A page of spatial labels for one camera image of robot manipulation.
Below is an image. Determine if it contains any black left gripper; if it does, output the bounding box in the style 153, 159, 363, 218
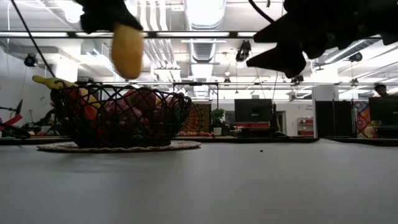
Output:
74, 0, 144, 34

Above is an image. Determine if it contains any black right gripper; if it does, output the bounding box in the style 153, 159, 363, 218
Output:
246, 0, 398, 78

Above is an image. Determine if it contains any yellow orange oval fruit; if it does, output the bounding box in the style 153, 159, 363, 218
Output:
111, 23, 146, 80

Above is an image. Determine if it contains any red bell pepper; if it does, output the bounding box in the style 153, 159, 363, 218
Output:
124, 88, 158, 118

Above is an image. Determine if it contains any pink grape bunch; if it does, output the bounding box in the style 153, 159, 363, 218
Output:
104, 99, 144, 128

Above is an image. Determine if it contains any yellow banana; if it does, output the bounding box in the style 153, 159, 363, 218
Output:
32, 75, 102, 110

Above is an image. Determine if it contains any long red chili pepper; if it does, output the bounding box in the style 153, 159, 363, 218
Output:
70, 90, 99, 125

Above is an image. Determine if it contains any red shelf unit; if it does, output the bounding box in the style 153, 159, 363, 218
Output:
297, 117, 314, 137

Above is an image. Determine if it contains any black partition panel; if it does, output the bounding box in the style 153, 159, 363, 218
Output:
315, 100, 354, 138

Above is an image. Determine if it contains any green plant in white pot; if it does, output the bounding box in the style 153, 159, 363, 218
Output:
210, 108, 225, 136

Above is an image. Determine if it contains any orange patterned tapestry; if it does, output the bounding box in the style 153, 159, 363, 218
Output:
182, 103, 212, 133

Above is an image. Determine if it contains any person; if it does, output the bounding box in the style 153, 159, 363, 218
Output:
374, 83, 389, 97

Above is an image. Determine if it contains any multicoloured patterned tapestry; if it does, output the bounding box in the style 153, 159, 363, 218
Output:
354, 100, 379, 139

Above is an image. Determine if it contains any round woven placemat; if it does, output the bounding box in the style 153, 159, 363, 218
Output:
36, 139, 202, 153

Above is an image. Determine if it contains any red black equipment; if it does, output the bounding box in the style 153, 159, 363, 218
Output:
0, 99, 32, 139

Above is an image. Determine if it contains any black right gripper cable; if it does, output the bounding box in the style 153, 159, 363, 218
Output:
248, 0, 276, 25

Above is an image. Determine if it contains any black overhead frame bar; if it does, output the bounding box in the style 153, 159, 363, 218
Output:
0, 30, 259, 39

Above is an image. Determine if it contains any silver ventilation duct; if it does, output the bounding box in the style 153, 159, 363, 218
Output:
183, 0, 227, 63

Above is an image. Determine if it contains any black metal table frame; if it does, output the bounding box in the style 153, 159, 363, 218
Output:
0, 136, 398, 146

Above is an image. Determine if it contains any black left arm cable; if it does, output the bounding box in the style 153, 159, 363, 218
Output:
11, 0, 57, 78

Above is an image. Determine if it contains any dark wire basket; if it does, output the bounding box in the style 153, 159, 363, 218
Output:
50, 83, 192, 149

